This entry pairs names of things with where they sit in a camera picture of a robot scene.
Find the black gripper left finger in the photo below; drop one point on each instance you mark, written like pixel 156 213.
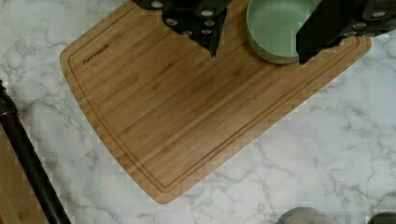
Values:
pixel 200 20

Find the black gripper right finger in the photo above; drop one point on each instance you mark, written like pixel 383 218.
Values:
pixel 334 20

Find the black drawer handle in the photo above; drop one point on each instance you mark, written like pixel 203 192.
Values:
pixel 30 163

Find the green ceramic plate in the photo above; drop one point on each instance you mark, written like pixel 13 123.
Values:
pixel 272 26

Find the bamboo cutting board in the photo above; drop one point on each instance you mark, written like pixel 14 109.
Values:
pixel 170 112

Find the clear jar with lid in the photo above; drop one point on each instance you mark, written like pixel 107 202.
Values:
pixel 305 215

